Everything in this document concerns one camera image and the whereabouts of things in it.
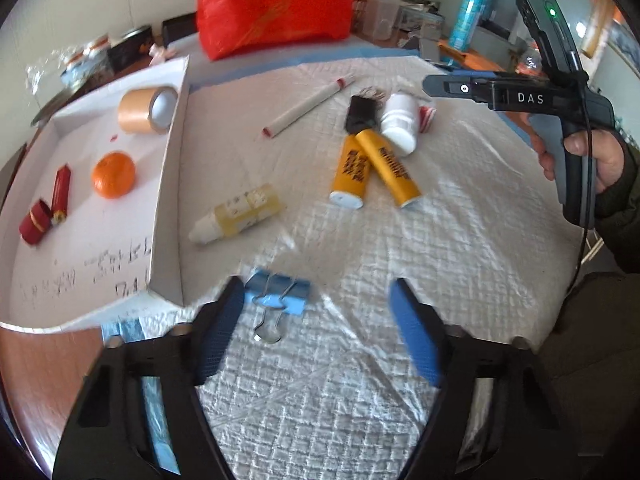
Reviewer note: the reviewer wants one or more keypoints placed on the person's right hand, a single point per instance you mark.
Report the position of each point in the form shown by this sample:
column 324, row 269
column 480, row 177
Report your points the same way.
column 602, row 160

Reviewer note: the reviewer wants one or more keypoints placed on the dark tin box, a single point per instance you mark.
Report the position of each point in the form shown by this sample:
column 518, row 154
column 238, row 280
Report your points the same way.
column 129, row 50

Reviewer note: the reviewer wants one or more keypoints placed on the red striped wrapper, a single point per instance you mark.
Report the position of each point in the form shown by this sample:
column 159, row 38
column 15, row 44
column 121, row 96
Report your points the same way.
column 426, row 119

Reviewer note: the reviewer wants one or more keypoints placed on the brown tape roll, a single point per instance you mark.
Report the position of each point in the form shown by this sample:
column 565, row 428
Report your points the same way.
column 142, row 110

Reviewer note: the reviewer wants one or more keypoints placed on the orange tangerine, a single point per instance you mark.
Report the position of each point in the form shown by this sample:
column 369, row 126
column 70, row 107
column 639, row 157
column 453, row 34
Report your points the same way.
column 114, row 175

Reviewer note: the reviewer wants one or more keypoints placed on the orange flat box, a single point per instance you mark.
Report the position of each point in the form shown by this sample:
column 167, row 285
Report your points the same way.
column 472, row 57

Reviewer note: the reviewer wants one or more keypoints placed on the person's right forearm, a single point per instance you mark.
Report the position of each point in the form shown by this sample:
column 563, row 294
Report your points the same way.
column 620, row 200

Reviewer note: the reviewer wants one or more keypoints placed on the white paper tube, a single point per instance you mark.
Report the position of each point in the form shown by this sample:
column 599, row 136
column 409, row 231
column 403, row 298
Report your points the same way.
column 305, row 107

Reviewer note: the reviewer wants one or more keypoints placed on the white quilted pad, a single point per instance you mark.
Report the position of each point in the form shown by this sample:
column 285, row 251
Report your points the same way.
column 350, row 260

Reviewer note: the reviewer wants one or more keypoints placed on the white crumpled tissue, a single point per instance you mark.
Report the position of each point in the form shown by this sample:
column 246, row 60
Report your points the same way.
column 161, row 54

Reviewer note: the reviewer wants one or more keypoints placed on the red gift bag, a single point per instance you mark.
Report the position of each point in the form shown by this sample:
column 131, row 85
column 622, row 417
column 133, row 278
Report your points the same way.
column 270, row 5

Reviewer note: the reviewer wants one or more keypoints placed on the person's dark green jacket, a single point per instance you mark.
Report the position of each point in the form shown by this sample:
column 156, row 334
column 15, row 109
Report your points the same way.
column 595, row 360

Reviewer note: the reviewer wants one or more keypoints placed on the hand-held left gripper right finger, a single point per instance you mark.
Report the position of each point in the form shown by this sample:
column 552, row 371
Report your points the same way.
column 417, row 332

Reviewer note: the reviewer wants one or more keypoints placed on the blue spray can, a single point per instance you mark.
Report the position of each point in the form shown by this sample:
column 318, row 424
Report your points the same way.
column 470, row 7

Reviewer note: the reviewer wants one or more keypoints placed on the white cardboard box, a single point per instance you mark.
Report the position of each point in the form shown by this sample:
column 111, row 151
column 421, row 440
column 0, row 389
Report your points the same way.
column 80, row 125

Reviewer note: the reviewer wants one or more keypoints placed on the small yellowish dropper bottle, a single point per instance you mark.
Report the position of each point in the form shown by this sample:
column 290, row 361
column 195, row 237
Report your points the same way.
column 240, row 212

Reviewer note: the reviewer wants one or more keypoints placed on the black box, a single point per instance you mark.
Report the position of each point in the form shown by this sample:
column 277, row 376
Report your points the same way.
column 179, row 27

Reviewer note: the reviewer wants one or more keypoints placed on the white pill bottle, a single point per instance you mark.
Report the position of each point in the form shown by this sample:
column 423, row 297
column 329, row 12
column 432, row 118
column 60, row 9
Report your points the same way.
column 399, row 120

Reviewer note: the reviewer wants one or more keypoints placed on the red lipstick tube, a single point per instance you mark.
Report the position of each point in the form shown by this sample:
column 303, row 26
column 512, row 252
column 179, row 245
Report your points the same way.
column 61, row 192

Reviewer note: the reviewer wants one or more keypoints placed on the yellow tube with white cap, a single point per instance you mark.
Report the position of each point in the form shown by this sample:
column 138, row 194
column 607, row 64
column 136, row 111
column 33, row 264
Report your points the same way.
column 350, row 175

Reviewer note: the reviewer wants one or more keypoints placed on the black rectangular case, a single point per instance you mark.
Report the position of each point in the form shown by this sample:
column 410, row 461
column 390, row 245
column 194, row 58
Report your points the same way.
column 361, row 115

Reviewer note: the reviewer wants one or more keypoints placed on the red cylindrical cap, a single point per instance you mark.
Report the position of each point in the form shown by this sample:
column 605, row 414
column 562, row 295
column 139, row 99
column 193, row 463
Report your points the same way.
column 34, row 222

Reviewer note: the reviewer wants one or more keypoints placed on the jars in clear wrap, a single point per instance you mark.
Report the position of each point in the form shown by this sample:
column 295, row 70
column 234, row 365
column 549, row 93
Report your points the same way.
column 85, row 57

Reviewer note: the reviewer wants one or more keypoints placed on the blue binder clip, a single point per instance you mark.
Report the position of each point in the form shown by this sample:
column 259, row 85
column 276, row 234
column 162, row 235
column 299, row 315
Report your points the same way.
column 280, row 292

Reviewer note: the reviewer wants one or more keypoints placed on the clear plastic container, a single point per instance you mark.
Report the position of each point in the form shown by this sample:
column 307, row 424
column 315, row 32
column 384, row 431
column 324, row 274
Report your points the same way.
column 380, row 10

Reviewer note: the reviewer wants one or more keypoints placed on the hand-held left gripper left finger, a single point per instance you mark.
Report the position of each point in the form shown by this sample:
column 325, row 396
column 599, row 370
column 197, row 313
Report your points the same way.
column 220, row 332

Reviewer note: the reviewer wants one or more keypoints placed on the framed picture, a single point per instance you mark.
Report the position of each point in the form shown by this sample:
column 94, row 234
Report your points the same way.
column 605, row 20

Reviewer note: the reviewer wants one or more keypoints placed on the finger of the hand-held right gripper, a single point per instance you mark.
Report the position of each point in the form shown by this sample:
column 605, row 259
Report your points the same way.
column 460, row 88

